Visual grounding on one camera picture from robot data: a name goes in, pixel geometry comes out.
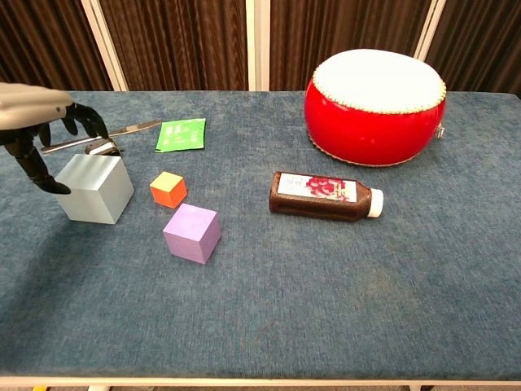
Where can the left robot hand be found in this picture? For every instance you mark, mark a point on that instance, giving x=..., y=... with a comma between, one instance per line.
x=28, y=108

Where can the small orange cube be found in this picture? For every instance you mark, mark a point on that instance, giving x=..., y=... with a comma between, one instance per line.
x=167, y=193

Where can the purple cube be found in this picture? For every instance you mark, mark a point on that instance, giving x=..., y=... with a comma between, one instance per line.
x=189, y=236

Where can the large light blue cube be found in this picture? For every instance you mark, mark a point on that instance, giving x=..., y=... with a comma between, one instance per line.
x=93, y=191

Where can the dark brown ribbed screen panel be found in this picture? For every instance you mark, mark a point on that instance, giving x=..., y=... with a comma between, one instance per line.
x=325, y=24
x=175, y=40
x=40, y=40
x=480, y=40

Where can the black binder clip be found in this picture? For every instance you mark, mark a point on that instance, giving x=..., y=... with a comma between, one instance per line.
x=99, y=147

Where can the metal table knife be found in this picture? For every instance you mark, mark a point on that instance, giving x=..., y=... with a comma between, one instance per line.
x=134, y=128

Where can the green sachet packet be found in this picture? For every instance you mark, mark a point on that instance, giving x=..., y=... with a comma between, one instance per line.
x=181, y=134

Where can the brown bottle with floral label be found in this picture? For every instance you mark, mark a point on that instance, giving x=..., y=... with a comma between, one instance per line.
x=317, y=203

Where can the blue table cloth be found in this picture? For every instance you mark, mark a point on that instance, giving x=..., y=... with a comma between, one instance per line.
x=285, y=305

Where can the red drum with white skin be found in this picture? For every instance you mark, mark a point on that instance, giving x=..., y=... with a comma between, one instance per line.
x=366, y=130

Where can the white screen frame post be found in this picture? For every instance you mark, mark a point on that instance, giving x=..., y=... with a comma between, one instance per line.
x=429, y=28
x=103, y=45
x=257, y=45

